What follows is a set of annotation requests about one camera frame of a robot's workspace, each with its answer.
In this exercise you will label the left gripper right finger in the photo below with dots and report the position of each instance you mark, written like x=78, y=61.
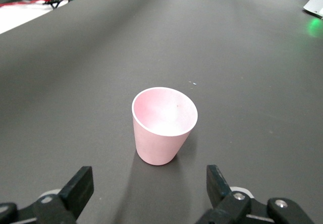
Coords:
x=219, y=193

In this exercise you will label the pink plastic cup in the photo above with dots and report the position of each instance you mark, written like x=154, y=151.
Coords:
x=161, y=138

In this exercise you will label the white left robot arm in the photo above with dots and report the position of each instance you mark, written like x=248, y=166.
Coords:
x=315, y=4

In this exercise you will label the red clip lead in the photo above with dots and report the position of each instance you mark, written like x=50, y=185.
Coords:
x=25, y=1

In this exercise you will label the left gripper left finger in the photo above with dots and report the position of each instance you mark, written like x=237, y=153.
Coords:
x=73, y=191

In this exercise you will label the tiny white speck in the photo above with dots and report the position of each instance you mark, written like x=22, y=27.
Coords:
x=194, y=83

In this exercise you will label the white desk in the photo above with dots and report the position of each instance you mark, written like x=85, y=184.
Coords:
x=15, y=17

